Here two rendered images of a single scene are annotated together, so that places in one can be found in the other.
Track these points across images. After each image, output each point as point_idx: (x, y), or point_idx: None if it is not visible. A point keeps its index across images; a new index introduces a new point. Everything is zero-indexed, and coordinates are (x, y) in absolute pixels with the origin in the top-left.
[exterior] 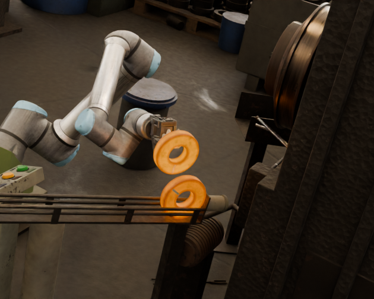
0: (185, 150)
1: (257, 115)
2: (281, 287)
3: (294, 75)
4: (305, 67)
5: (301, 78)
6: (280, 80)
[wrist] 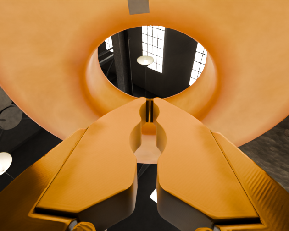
0: (202, 85)
1: None
2: None
3: None
4: None
5: None
6: None
